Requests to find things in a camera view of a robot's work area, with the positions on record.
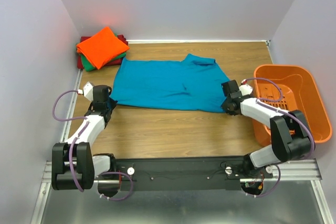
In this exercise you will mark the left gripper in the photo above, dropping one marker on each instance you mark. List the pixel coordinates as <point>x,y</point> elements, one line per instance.
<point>111,102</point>

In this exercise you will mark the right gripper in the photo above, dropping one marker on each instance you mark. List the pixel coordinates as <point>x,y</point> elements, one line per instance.
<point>226,105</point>

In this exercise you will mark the blue t-shirt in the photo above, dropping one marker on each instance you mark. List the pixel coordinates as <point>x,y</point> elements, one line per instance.
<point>193,84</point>

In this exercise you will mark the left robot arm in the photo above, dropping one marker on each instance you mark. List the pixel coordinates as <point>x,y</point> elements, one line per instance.
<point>72,165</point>

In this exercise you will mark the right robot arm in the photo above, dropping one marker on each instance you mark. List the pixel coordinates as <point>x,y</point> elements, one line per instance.
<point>291,138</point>

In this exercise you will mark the green folded t-shirt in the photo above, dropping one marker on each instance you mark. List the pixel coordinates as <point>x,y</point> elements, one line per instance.
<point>90,64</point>

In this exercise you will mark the dark red folded t-shirt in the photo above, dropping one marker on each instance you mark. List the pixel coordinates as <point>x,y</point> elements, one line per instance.
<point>115,61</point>

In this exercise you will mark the orange plastic basket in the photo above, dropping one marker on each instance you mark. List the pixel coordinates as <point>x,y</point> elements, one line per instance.
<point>291,88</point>

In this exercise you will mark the orange folded t-shirt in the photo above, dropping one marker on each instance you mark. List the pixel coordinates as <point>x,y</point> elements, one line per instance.
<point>102,47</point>

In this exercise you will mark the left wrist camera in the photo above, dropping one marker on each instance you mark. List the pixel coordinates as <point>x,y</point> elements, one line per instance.
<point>87,91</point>

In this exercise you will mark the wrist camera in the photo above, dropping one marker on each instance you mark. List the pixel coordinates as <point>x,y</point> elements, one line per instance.
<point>87,91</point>
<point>245,88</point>

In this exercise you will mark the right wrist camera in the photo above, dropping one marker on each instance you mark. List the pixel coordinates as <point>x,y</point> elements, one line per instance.
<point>245,88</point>

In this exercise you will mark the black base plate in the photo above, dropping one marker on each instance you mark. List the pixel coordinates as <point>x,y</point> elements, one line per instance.
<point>177,174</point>

